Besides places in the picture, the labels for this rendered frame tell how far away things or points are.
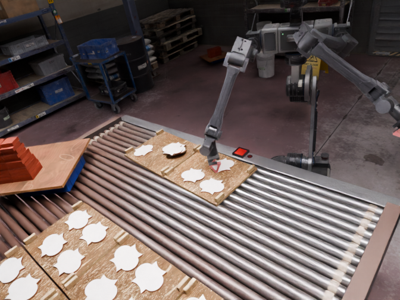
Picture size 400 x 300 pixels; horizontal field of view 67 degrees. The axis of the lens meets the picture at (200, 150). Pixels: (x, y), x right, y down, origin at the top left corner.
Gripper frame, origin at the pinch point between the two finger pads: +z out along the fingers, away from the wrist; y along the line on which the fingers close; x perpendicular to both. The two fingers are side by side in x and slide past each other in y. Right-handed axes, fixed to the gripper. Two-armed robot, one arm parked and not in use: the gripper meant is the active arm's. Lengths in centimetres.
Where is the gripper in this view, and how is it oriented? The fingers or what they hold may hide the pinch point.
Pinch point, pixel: (214, 166)
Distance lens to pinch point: 174.7
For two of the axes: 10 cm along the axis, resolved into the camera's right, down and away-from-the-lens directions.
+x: -9.8, 2.1, -0.1
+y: -1.2, -5.2, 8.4
